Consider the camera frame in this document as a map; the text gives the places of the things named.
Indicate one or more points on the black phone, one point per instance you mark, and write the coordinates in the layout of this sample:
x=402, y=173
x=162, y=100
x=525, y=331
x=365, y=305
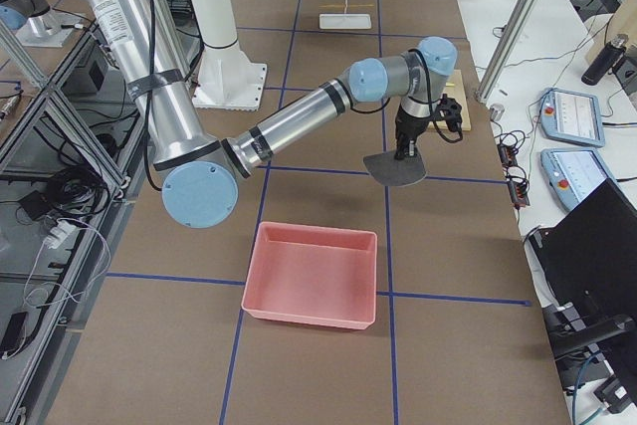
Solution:
x=14, y=334

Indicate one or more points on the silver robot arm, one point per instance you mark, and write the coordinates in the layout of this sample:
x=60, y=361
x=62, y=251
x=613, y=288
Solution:
x=201, y=172

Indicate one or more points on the black laptop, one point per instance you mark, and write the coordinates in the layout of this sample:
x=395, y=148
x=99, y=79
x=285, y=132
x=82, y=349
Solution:
x=589, y=258

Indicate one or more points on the small metal cylinder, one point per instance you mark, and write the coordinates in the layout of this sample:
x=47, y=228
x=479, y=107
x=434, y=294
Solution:
x=496, y=112

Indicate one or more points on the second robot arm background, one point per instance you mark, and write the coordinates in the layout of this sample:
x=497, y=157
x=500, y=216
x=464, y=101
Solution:
x=34, y=23

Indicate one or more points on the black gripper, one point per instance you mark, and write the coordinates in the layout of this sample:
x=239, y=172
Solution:
x=408, y=129

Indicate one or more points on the lower teach pendant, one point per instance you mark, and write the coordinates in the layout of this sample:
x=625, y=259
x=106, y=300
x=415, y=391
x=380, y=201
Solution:
x=573, y=173

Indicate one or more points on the white rectangular tray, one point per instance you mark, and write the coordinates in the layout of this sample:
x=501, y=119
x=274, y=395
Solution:
x=332, y=22

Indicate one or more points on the pink plastic bin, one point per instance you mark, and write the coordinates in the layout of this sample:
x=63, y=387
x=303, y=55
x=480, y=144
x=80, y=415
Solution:
x=312, y=275

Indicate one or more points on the grey wiping cloth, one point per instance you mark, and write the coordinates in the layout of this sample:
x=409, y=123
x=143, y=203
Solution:
x=391, y=172

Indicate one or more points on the aluminium frame post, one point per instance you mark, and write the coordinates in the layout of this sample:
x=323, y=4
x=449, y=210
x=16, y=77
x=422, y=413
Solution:
x=504, y=49

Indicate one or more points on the teach pendant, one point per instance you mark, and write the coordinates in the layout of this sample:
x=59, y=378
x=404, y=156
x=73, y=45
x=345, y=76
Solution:
x=573, y=173
x=571, y=117

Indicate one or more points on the black water bottle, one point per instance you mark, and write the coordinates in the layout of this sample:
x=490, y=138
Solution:
x=611, y=53

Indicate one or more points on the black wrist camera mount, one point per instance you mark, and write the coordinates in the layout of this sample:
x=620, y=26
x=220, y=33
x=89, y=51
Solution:
x=449, y=111

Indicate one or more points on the upper teach pendant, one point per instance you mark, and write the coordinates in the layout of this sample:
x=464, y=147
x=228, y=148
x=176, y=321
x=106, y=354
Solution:
x=571, y=117

